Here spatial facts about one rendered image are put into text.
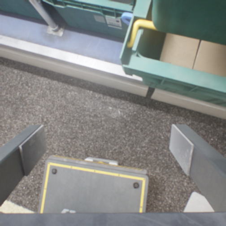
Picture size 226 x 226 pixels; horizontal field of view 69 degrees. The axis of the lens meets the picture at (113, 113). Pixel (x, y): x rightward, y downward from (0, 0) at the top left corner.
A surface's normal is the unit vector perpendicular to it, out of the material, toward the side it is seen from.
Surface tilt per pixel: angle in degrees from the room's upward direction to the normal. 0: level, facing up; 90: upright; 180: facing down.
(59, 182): 0
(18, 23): 0
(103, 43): 0
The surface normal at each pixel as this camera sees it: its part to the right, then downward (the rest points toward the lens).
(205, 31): -0.29, 0.96
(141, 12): -0.14, -0.06
